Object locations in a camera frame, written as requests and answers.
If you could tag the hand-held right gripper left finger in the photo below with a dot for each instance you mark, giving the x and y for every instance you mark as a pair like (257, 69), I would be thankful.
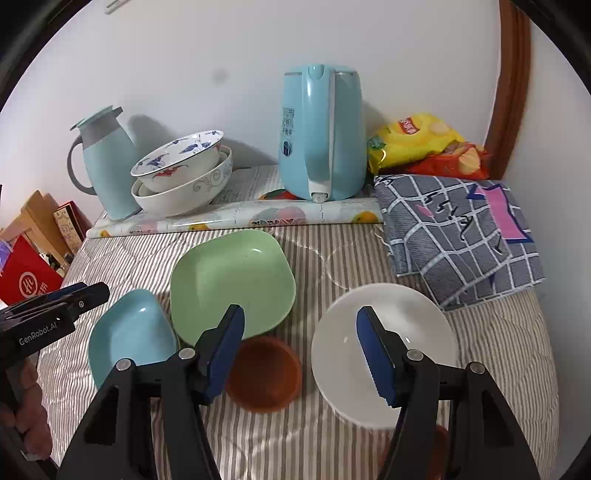
(226, 350)

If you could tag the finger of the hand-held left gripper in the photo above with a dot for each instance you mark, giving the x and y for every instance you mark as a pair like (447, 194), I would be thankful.
(60, 293)
(90, 295)

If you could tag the patterned box with red side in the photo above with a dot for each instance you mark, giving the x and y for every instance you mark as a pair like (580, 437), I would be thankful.
(69, 226)

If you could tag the yellow chip bag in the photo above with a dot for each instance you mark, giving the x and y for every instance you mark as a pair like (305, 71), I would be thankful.
(415, 147)

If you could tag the brown cardboard box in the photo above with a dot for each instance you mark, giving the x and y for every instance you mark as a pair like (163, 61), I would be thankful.
(39, 217)

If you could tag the wooden door frame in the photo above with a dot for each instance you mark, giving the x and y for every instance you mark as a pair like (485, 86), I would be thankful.
(508, 92)

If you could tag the white round bowl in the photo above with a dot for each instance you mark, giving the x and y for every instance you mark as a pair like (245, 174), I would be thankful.
(337, 360)

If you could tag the white bowl grey swirl pattern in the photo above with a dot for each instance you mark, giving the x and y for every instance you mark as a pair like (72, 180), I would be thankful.
(184, 201)

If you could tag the fruit print table cover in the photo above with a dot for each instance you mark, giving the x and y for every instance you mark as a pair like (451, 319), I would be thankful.
(221, 217)

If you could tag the white wall switch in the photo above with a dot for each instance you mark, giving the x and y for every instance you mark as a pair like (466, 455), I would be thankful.
(113, 5)

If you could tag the light blue electric kettle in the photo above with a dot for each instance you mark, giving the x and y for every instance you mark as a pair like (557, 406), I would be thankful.
(300, 152)

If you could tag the person's left hand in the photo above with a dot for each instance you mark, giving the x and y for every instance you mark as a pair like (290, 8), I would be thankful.
(34, 415)

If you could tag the brown small bowl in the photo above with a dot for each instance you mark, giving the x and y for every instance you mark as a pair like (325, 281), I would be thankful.
(265, 374)

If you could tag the striped quilt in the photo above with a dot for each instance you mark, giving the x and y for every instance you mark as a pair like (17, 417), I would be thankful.
(369, 258)

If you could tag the blue flowered white bowl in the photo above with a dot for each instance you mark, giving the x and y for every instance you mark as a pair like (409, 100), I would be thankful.
(184, 170)

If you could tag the red chip bag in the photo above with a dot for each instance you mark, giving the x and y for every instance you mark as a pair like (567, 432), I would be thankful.
(443, 166)

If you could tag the blue square plate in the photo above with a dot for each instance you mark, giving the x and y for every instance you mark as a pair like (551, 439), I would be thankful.
(129, 332)

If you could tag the green square plate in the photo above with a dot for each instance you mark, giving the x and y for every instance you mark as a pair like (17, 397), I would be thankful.
(231, 277)

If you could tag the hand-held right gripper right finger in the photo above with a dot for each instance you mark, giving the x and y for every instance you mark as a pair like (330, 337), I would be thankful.
(376, 355)

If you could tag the light blue thermos jug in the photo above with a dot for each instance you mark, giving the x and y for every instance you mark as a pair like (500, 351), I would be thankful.
(108, 175)

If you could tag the folded grey checkered cloth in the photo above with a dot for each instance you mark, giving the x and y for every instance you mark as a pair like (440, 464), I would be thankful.
(443, 240)

